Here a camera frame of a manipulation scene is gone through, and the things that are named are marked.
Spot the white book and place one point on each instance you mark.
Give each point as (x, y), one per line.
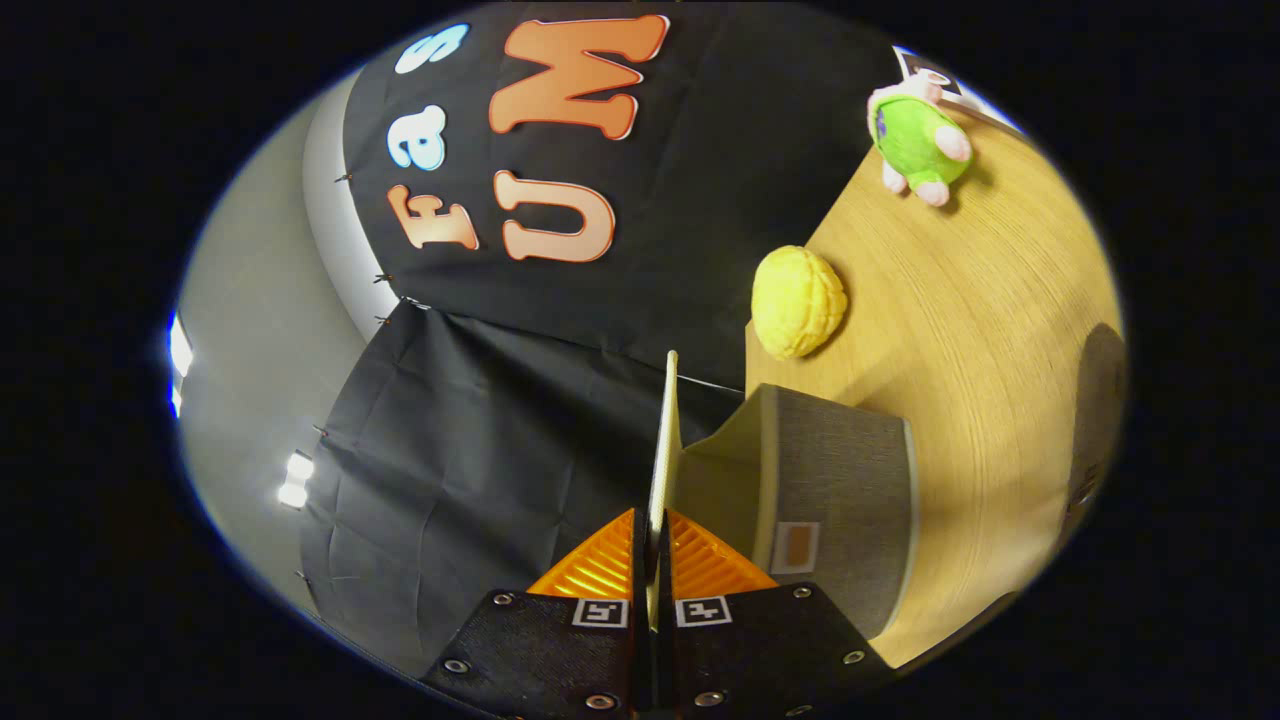
(930, 72)

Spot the large ceiling light panel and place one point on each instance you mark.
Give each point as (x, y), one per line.
(180, 350)

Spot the grey fabric storage box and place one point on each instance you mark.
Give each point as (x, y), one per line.
(840, 470)

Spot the green and pink plush toy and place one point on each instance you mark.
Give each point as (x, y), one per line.
(920, 140)

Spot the small ceiling light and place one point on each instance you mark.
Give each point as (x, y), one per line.
(296, 480)

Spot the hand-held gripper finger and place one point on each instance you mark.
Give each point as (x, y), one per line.
(643, 640)
(664, 650)

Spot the yellow plush bread toy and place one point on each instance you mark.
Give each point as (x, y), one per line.
(798, 300)

